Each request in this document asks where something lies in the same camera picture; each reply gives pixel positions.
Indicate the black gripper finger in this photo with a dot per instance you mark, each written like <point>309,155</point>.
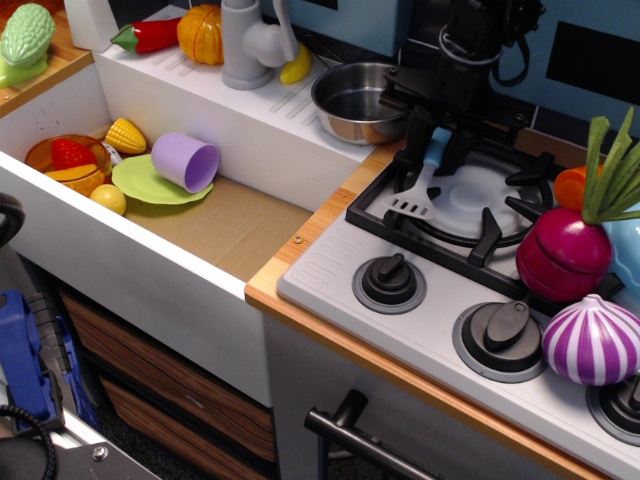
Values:
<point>459,142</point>
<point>419,131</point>

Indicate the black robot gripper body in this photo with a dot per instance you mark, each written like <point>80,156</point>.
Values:
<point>456,91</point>

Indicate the blue handled grey toy spatula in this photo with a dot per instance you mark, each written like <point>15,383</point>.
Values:
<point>415,202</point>

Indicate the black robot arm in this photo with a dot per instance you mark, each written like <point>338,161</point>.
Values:
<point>480,30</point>

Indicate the small stainless steel pan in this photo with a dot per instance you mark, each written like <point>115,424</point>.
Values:
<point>347,98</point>

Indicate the black stove burner grate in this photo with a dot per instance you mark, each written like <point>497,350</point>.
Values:
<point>482,215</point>

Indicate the orange toy carrot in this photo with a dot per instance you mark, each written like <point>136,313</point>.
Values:
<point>570,187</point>

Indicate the yellow toy banana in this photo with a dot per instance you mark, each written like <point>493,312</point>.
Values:
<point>296,69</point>

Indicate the left black stove knob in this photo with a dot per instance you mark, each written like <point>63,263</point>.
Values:
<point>389,285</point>

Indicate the black stove knob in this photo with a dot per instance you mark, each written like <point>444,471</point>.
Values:
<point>615,408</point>
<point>389,285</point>
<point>500,341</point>

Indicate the magenta toy beet with leaves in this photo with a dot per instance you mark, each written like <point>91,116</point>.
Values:
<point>567,253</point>

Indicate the grey toy faucet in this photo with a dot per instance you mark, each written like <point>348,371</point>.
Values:
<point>252,49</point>

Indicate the light blue bowl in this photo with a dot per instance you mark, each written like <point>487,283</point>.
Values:
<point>624,236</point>

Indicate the middle black stove knob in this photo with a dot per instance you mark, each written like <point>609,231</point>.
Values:
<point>500,341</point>

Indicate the lilac plastic cup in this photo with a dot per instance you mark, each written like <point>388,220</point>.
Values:
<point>185,161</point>

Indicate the purple striped toy onion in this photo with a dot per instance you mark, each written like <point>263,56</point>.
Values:
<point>593,342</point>

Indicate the orange toy pumpkin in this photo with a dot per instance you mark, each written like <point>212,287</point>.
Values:
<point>200,34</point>

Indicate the red toy chili pepper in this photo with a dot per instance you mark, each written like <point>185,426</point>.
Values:
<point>147,36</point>

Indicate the green plastic plate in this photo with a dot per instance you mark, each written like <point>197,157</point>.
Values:
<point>137,178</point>

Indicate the yellow toy corn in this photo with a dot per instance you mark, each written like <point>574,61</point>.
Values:
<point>125,137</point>

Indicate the right black stove knob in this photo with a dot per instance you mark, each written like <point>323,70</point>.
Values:
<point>615,408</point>

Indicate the yellow toy lemon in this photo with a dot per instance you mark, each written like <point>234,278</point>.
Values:
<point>110,197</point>

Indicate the orange transparent bowl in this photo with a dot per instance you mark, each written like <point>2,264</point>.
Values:
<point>39,158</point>

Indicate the white box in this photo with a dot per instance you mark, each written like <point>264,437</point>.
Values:
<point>92,24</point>

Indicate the red toy strawberry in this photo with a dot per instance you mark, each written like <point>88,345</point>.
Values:
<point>66,153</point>

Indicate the orange toy fruit slice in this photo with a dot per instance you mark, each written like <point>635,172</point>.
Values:
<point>73,174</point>

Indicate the upper wooden drawer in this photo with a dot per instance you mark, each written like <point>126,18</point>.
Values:
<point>163,377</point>

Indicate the wooden drawer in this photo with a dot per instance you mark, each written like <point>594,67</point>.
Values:
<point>163,377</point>
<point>167,447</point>

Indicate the lower wooden drawer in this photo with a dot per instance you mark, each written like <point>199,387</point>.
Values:
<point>167,447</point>

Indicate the green toy bitter gourd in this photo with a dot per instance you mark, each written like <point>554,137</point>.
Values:
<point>25,41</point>

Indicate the blue clamp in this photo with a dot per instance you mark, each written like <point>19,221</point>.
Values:
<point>40,363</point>

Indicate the black oven door handle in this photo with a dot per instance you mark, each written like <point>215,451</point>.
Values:
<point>339,428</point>

